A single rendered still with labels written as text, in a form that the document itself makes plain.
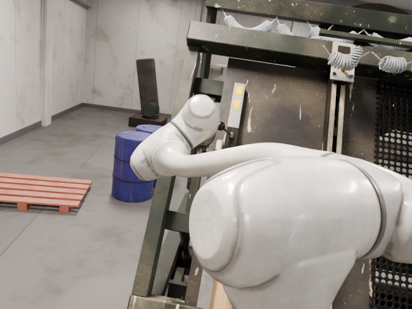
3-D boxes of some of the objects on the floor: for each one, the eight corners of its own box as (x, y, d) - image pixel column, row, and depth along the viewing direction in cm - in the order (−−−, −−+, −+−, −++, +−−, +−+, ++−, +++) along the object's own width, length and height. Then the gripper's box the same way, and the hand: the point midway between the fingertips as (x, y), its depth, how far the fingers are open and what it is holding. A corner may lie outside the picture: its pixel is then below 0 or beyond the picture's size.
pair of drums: (168, 176, 502) (175, 126, 481) (160, 206, 396) (167, 144, 374) (126, 171, 499) (130, 120, 477) (105, 200, 392) (110, 136, 370)
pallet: (-41, 206, 329) (-41, 197, 326) (0, 179, 405) (0, 171, 402) (76, 216, 344) (76, 207, 341) (94, 187, 421) (94, 180, 418)
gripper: (194, 113, 105) (197, 137, 128) (187, 150, 102) (191, 167, 125) (217, 116, 105) (215, 140, 128) (210, 154, 101) (209, 171, 124)
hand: (203, 151), depth 123 cm, fingers closed
